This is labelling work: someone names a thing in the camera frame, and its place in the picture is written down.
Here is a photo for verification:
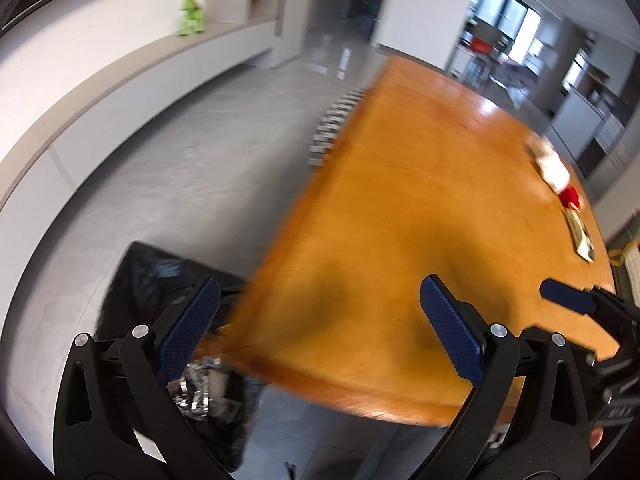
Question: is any green dinosaur toy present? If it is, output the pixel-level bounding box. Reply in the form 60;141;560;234
178;0;207;37

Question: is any red velvet pouch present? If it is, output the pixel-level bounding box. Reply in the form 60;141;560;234
557;185;586;209

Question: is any black trash bag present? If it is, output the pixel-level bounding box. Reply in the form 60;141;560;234
94;241;267;472

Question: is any dark slatted chair back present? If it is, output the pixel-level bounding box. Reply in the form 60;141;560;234
306;87;372;169

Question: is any yellow cable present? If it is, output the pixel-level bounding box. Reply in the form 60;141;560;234
606;241;640;267

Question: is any green snack packet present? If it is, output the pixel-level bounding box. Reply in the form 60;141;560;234
564;206;597;262

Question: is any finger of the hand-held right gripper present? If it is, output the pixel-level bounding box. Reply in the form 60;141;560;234
539;279;640;329

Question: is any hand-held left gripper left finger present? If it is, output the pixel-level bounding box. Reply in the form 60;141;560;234
52;276;237;480

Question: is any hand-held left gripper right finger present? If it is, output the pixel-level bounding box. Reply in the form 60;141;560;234
411;274;592;480

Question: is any silver foil packet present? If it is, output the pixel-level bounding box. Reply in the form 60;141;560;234
169;356;242;417

